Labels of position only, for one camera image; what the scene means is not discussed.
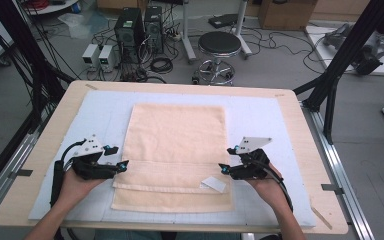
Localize slim black computer tower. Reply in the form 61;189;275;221
143;5;165;55

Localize person's right hand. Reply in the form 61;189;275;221
245;162;287;209

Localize clear plastic bag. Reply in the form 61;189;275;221
57;12;110;40

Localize white power supply box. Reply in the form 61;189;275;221
81;43;101;71
97;44;120;72

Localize cardboard box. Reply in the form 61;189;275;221
257;0;319;32

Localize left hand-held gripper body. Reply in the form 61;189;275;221
70;134;120;181

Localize thin wooden stick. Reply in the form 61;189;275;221
310;206;333;231

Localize person's left hand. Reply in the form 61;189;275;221
57;168;107;210

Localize white round table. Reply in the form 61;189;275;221
22;0;81;16

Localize black metal frame post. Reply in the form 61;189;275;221
292;0;384;145
0;0;76;135

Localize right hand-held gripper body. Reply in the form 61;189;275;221
229;136;274;181

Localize aluminium rail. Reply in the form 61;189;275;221
0;132;40;228
300;100;377;240

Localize cream towel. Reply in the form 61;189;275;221
110;102;235;214

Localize black round stool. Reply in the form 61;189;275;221
191;31;243;86

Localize white stand leg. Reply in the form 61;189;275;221
232;0;253;60
181;0;198;65

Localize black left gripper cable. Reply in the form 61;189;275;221
49;138;88;208

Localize flat black device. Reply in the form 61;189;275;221
207;13;240;30

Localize large black computer tower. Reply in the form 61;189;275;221
113;7;146;65

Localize coiled black cable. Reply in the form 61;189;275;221
149;56;175;75

